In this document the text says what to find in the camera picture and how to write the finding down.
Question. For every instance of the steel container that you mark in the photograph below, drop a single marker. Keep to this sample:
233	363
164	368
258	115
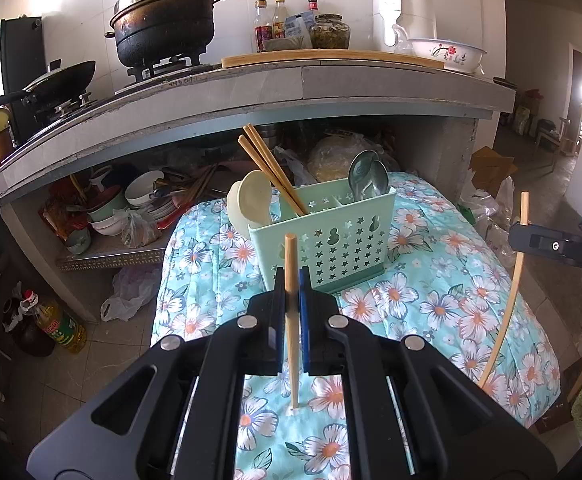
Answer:
268	134

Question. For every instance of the black panel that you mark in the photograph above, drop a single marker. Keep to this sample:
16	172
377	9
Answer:
21	55

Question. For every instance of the diamond plate metal shelf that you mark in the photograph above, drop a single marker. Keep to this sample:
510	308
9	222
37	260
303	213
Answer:
111	259

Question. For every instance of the wooden chopstick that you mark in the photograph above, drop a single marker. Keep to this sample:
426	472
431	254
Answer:
271	161
524	207
291	270
266	170

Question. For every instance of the dark jar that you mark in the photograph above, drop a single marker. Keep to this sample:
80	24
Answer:
28	335

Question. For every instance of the yellow food bag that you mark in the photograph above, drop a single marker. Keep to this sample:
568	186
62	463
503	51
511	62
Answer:
336	157

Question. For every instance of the small teal bowl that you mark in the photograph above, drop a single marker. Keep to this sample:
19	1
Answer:
78	242

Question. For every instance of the wooden stool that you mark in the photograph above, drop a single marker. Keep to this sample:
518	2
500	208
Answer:
556	135

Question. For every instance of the metal spoon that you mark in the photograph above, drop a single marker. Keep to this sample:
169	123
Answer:
382	180
361	170

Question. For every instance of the white air fryer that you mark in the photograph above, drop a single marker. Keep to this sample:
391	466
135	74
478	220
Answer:
401	10

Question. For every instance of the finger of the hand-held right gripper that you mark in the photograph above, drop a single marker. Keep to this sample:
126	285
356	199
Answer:
551	242

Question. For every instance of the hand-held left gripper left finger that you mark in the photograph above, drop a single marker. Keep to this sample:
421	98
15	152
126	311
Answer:
278	320

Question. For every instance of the wooden cutting board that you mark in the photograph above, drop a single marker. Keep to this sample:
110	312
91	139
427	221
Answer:
321	57

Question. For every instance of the stack of bowls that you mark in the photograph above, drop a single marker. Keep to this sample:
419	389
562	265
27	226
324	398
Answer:
106	210

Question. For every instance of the glass pickle jar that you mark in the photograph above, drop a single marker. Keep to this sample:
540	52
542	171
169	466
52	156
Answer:
330	32

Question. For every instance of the green perforated utensil holder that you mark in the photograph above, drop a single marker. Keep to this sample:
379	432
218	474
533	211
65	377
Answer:
341	245

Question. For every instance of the floral teal blanket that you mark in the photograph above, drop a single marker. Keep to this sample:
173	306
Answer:
446	310

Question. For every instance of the white plastic spoon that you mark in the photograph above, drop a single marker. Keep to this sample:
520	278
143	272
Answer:
256	195

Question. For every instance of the cardboard box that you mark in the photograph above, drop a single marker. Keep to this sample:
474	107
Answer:
493	170

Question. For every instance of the black cooking pot with lid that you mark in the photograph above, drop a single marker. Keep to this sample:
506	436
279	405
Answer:
166	25

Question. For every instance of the dark sauce bottle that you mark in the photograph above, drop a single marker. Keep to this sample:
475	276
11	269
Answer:
263	30

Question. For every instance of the clear plastic bag with food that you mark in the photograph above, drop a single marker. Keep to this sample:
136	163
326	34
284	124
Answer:
141	230

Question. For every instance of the white bowl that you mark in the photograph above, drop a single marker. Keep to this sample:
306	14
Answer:
143	187

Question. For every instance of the black wok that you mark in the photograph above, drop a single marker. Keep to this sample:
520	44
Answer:
61	80

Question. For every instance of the floral white basin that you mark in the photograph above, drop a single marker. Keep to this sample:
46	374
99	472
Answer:
446	55

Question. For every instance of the yellow cooking oil bottle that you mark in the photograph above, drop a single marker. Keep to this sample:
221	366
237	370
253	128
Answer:
61	330

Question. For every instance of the pile of plastic bags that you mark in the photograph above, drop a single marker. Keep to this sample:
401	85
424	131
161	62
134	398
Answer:
491	225

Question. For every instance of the white plastic bag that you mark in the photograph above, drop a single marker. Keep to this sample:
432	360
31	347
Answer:
131	295

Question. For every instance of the red-capped sauce bottle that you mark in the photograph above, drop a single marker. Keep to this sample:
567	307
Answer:
312	5

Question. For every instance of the concrete kitchen counter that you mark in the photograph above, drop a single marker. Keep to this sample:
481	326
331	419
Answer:
221	105

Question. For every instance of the white shell-shaped spoon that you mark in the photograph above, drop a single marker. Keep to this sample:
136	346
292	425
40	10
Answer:
233	210

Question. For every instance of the yellow-capped sauce bottle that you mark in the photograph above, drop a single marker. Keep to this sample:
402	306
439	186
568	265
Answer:
279	17

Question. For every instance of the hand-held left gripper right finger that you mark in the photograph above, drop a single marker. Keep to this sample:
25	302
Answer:
306	330

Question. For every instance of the gas stove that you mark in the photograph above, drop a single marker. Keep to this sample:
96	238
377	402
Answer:
171	72

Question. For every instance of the blue packet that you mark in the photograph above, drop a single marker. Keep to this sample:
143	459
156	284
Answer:
298	25

